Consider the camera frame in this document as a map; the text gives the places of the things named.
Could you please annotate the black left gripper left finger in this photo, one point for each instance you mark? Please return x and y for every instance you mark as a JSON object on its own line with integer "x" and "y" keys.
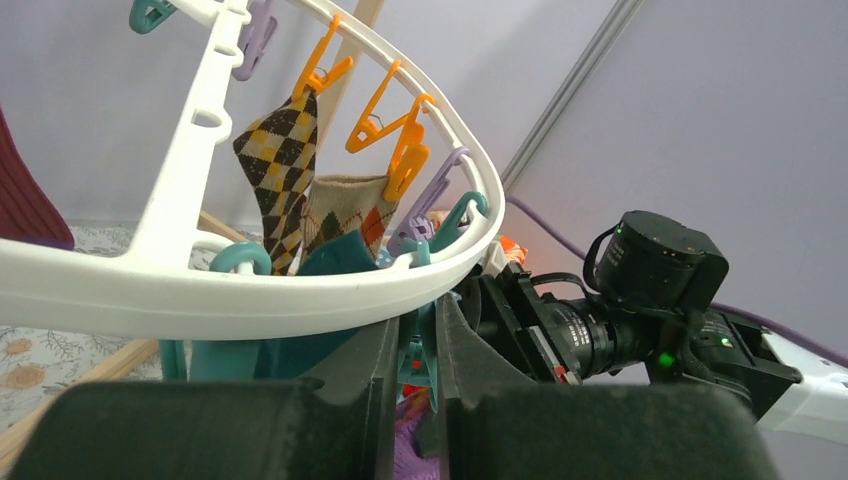
{"x": 333, "y": 423}

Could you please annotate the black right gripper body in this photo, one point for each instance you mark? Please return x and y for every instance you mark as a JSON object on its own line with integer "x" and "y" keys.
{"x": 548, "y": 326}

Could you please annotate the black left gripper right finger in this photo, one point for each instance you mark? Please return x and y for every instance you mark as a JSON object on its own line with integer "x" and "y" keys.
{"x": 496, "y": 423}

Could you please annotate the teal clothespin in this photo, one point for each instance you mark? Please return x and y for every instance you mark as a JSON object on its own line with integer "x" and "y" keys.
{"x": 417, "y": 354}

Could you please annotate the white plastic clip hanger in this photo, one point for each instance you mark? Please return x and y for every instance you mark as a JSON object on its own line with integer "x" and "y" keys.
{"x": 150, "y": 292}

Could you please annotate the purple yellow striped sock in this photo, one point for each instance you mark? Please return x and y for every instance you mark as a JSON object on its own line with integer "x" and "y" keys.
{"x": 411, "y": 415}

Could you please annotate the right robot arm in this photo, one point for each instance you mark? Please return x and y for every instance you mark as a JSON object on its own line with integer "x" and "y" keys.
{"x": 645, "y": 296}

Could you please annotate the dark green sock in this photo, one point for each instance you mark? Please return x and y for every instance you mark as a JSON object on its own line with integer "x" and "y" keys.
{"x": 262, "y": 328}

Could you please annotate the floral orange cloth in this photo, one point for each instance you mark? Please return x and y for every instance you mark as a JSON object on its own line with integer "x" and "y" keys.
{"x": 512, "y": 250}

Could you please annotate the purple clothespin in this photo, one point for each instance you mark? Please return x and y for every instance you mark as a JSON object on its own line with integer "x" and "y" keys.
{"x": 415, "y": 226}

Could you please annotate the brown argyle sock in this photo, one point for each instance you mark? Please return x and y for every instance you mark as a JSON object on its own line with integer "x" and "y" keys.
{"x": 341, "y": 204}
{"x": 277, "y": 154}

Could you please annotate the orange clothespin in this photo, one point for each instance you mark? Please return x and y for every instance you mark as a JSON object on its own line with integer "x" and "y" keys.
{"x": 410, "y": 152}
{"x": 310, "y": 79}

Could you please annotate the floral patterned table mat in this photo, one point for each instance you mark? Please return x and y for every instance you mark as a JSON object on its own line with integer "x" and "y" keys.
{"x": 37, "y": 364}

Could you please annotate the maroon purple sock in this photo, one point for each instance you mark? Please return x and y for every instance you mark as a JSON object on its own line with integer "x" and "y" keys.
{"x": 27, "y": 215}

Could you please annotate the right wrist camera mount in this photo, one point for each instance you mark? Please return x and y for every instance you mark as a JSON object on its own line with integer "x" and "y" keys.
{"x": 495, "y": 259}

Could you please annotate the wooden drying rack frame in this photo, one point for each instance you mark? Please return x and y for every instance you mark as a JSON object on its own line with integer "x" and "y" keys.
{"x": 137, "y": 352}

